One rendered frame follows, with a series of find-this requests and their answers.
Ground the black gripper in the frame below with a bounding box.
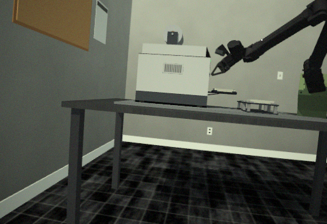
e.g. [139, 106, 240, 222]
[211, 59, 237, 76]

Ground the white cylinder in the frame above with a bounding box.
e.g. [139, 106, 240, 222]
[163, 25, 184, 45]

